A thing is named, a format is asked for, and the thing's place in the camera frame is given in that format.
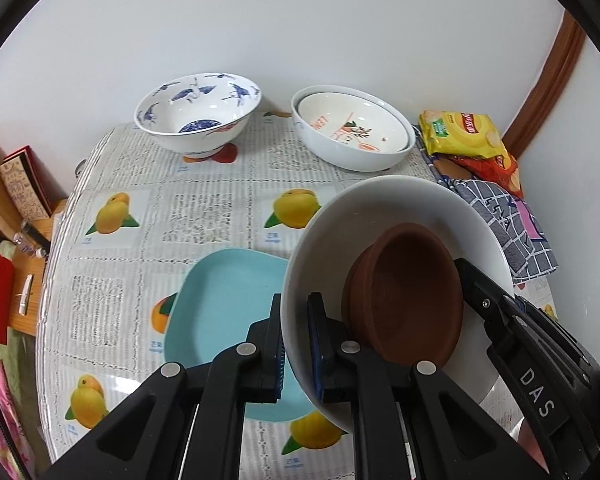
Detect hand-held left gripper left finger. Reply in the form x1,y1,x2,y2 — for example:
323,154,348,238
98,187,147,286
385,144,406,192
42,292,286,480

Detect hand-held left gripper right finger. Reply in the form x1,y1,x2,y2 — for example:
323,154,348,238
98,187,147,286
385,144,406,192
306,292,563,480

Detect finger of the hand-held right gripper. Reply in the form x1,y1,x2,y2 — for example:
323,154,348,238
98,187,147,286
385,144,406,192
454,258,512,342

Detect brown clay saucer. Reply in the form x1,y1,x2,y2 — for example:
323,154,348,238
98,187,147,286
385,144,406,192
365,222,465,368
341,260,381,356

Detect blue square plate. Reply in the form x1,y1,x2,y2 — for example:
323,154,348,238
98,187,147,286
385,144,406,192
164,248,321,423

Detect plain white bowl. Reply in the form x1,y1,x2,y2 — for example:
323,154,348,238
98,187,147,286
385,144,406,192
280,176,516,433

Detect stacked white bowls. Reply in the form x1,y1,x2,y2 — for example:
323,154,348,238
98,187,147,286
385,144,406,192
291,86,417,173

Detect person's right hand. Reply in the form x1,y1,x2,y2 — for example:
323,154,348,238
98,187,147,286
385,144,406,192
517,417,553,467

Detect grey checked cloth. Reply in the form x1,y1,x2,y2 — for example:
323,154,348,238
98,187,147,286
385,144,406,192
412,130,558,286

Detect red chip bag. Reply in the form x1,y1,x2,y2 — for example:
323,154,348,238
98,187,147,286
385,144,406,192
447,152,525,198

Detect yellow chip bag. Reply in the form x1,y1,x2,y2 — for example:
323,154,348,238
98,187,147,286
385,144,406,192
419,109,510,157

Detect fruit-print lace tablecloth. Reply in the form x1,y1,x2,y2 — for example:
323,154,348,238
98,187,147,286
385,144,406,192
35,110,561,480

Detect white fruit-print bowl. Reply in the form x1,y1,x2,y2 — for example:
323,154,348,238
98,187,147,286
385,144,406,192
297,91,412,155

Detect wooden side table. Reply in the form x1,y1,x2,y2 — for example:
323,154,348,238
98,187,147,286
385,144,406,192
7,200,68,333

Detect blue patterned white bowl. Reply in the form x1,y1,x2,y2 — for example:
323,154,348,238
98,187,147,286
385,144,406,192
133,72,262,158

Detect black pen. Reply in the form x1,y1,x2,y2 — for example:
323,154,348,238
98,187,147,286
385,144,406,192
20,220,52,251

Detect pink floral cloth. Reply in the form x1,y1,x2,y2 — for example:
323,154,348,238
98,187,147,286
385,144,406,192
0,340,38,480

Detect patterned red-edged box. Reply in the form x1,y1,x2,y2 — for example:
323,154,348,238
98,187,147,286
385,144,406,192
0,145,55,220

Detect brown wooden door frame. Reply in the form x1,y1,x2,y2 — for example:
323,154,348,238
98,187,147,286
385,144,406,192
500,10,588,153

